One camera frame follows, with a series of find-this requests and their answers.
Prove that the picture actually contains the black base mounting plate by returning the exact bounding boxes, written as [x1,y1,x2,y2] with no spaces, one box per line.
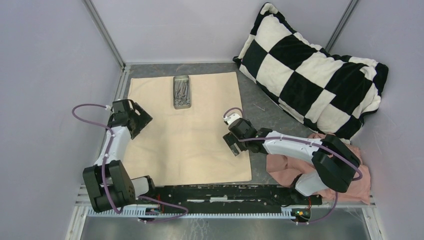
[145,184,323,214]

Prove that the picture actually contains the pink crumpled cloth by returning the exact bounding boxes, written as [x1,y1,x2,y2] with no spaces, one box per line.
[266,134,371,204]

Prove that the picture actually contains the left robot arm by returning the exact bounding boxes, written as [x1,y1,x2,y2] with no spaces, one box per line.
[82,99,157,214]

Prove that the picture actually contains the black white checkered pillow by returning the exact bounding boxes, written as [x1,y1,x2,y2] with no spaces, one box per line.
[233,2,389,142]

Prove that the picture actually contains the beige cloth wrap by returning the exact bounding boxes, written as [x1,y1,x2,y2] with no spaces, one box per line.
[123,72,252,186]

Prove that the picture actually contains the metal instrument tray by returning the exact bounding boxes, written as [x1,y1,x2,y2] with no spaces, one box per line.
[173,75,192,110]

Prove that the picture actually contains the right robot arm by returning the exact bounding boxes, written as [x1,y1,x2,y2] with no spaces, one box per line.
[223,113,363,204]

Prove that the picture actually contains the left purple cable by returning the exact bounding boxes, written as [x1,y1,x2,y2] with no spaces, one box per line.
[71,103,190,224]

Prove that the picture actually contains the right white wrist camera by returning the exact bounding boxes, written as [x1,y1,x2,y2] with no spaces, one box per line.
[223,112,242,126]

